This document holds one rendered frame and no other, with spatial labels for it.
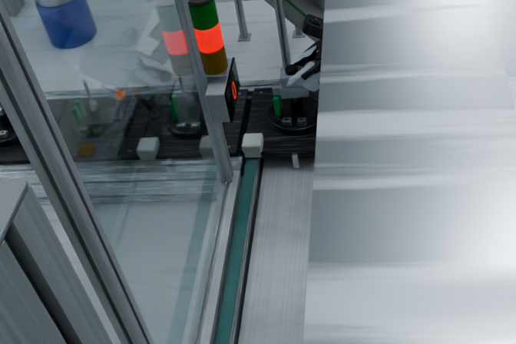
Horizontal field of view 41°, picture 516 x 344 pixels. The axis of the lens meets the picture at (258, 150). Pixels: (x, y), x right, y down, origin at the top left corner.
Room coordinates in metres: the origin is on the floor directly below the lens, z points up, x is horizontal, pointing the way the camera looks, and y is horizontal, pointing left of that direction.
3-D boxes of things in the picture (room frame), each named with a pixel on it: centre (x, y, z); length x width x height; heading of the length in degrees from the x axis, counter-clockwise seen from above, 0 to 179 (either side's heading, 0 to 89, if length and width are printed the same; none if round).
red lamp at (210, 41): (1.11, 0.05, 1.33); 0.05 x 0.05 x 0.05
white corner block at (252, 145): (1.20, 0.01, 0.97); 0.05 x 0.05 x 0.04; 77
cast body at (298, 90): (1.27, -0.10, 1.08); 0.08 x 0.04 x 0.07; 77
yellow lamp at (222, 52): (1.11, 0.05, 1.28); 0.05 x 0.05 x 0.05
